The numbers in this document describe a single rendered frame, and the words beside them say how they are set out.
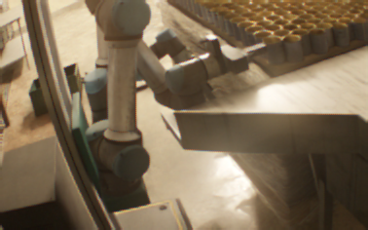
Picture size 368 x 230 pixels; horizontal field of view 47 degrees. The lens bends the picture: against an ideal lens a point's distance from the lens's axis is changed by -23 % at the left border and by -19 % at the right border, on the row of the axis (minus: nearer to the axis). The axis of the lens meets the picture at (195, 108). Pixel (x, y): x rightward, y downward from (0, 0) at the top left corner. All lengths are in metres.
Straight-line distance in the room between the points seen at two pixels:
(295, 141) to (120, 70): 0.52
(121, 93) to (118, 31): 0.18
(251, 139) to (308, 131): 0.15
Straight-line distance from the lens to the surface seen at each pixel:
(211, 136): 1.23
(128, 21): 1.34
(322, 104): 1.34
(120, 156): 1.42
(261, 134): 1.17
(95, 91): 2.02
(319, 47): 1.69
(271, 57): 1.65
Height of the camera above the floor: 1.70
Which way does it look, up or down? 25 degrees down
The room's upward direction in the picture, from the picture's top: 14 degrees counter-clockwise
